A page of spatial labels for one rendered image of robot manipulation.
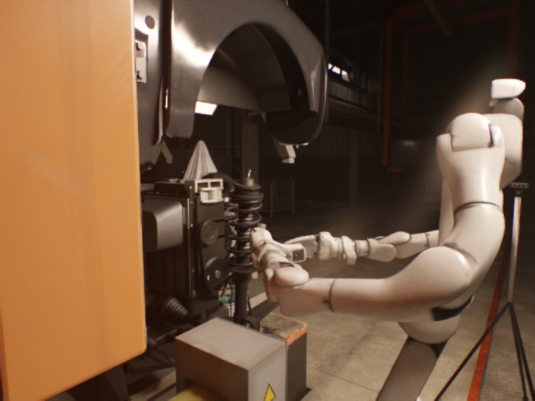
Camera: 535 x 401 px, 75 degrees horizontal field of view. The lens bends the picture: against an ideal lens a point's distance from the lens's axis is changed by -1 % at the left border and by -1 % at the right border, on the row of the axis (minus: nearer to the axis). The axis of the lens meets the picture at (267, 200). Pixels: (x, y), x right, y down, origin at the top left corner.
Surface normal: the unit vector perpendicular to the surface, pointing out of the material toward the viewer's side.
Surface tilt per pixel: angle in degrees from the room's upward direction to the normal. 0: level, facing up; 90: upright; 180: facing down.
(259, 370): 90
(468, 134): 64
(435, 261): 46
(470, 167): 56
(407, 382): 90
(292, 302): 93
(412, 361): 90
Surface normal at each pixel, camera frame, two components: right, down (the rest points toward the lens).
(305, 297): -0.48, 0.05
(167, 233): 0.54, 0.09
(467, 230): -0.58, -0.55
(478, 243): -0.36, -0.47
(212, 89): 0.77, 0.07
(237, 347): 0.00, -0.99
